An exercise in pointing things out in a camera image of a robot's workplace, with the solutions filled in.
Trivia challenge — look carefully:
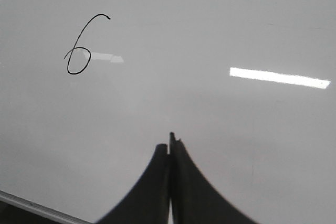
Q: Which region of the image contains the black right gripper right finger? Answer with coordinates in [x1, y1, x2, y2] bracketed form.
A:
[170, 132, 255, 223]

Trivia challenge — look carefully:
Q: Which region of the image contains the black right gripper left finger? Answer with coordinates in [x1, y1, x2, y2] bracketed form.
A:
[97, 144, 170, 223]

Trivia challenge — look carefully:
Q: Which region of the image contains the white glossy whiteboard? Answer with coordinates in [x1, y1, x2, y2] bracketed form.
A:
[1, 0, 335, 223]

